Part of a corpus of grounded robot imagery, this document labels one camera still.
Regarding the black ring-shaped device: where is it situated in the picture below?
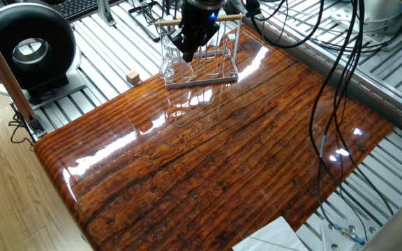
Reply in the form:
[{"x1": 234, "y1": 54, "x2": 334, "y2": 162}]
[{"x1": 0, "y1": 1, "x2": 88, "y2": 111}]

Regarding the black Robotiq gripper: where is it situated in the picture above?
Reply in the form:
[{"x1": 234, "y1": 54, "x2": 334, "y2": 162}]
[{"x1": 167, "y1": 0, "x2": 228, "y2": 63}]

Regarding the clear glass cup with handle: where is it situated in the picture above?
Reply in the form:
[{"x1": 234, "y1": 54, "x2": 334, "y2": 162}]
[{"x1": 158, "y1": 33, "x2": 188, "y2": 83}]

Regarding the small wooden block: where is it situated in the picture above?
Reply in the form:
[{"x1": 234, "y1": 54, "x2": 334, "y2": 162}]
[{"x1": 126, "y1": 70, "x2": 142, "y2": 86}]

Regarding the white paper sheet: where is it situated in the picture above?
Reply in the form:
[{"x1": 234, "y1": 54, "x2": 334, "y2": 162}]
[{"x1": 231, "y1": 215, "x2": 308, "y2": 251}]

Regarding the loose thin cable bundle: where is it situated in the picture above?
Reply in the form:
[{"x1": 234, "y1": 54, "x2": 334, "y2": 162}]
[{"x1": 305, "y1": 6, "x2": 402, "y2": 55}]

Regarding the black keyboard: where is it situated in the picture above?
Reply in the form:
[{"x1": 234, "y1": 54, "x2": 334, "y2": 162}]
[{"x1": 52, "y1": 0, "x2": 101, "y2": 22}]

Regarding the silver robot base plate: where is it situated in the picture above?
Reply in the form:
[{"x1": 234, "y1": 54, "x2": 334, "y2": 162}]
[{"x1": 321, "y1": 218, "x2": 378, "y2": 251}]

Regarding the thin black floor cable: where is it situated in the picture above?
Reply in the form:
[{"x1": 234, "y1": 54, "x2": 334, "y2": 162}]
[{"x1": 8, "y1": 111, "x2": 36, "y2": 151}]

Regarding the black wire frame stand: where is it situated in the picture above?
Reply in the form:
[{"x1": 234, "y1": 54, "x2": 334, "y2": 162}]
[{"x1": 128, "y1": 0, "x2": 174, "y2": 43}]

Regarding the white wire cup rack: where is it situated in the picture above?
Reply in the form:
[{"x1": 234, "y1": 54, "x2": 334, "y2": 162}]
[{"x1": 154, "y1": 13, "x2": 246, "y2": 89}]

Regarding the glossy wood-grain board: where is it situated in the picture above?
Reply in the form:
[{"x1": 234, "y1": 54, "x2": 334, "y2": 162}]
[{"x1": 33, "y1": 22, "x2": 396, "y2": 251}]

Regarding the aluminium frame post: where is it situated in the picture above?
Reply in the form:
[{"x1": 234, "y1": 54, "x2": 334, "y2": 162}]
[{"x1": 0, "y1": 15, "x2": 47, "y2": 139}]

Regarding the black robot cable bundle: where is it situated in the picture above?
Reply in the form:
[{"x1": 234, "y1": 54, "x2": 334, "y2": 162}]
[{"x1": 241, "y1": 0, "x2": 397, "y2": 247}]

